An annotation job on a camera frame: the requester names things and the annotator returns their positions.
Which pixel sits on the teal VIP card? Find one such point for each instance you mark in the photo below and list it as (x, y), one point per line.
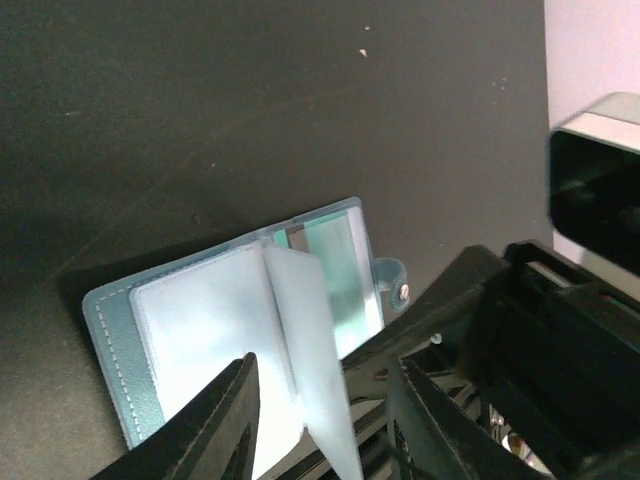
(340, 241)

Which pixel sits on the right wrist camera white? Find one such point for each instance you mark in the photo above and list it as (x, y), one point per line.
(594, 179)

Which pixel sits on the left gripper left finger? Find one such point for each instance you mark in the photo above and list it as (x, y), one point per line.
(213, 437)

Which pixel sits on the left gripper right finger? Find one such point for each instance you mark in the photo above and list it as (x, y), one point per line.
(430, 437)

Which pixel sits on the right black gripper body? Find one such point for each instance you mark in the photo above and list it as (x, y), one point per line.
(555, 351)

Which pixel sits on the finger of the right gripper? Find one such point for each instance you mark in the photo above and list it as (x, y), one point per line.
(455, 293)

